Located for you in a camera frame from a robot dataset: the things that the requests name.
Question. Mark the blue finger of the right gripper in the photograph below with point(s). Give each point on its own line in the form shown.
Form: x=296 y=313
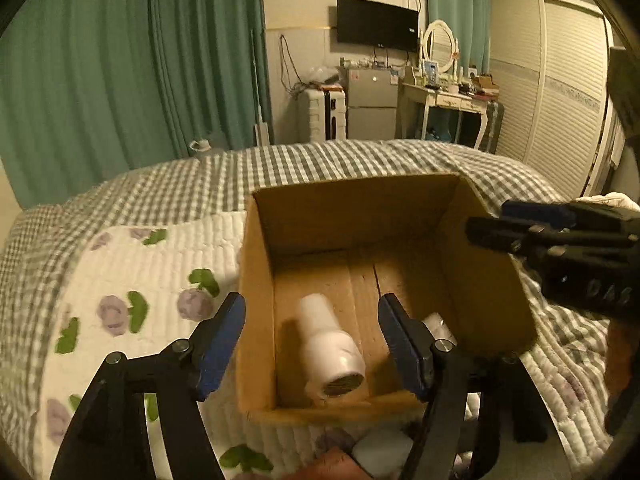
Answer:
x=540 y=211
x=513 y=236

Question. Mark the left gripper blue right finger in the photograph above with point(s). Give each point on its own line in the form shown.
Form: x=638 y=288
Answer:
x=441 y=375

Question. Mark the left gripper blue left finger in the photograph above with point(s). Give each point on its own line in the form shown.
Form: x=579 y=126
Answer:
x=107 y=437

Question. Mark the light blue earbuds case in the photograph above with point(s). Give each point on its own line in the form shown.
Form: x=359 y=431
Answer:
x=382 y=453

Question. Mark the white plastic bottle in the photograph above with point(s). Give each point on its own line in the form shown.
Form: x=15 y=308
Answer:
x=331 y=358

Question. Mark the red rose patterned case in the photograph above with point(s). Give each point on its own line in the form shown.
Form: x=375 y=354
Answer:
x=332 y=465

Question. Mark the white bottle with red cap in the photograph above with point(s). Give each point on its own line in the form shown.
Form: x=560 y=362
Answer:
x=438 y=328

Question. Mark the orange gloved hand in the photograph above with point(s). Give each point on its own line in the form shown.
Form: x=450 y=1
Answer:
x=621 y=375

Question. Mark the cream padded jacket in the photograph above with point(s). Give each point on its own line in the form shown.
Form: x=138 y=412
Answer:
x=612 y=199

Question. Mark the dark checkered suitcase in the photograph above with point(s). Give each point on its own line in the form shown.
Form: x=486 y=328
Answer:
x=495 y=113

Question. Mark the white dressing table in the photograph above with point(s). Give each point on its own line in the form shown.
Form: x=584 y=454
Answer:
x=415 y=103

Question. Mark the white floral quilt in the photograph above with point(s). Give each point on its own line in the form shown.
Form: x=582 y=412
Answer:
x=126 y=296

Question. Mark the white louvered wardrobe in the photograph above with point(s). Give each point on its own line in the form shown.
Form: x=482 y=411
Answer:
x=550 y=61

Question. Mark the brown cardboard box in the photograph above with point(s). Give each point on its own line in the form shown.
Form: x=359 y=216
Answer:
x=354 y=241

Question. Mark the oval white vanity mirror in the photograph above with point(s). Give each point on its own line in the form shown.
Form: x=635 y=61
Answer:
x=439 y=46

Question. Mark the grey mini fridge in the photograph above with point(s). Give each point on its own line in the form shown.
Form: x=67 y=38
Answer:
x=371 y=102

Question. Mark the white suitcase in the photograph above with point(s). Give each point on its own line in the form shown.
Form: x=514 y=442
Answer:
x=321 y=114

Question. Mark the grey checkered bed cover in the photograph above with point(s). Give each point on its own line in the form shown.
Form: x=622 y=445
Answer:
x=47 y=245

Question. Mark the green curtain right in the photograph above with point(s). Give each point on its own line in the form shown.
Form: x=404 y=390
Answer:
x=469 y=21

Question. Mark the green curtain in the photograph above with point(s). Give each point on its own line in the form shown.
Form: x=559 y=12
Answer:
x=91 y=89
x=469 y=21

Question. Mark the green curtain left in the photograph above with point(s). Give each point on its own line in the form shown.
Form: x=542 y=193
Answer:
x=91 y=89

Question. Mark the black wall television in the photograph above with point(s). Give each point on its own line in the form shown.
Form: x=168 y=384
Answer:
x=377 y=24

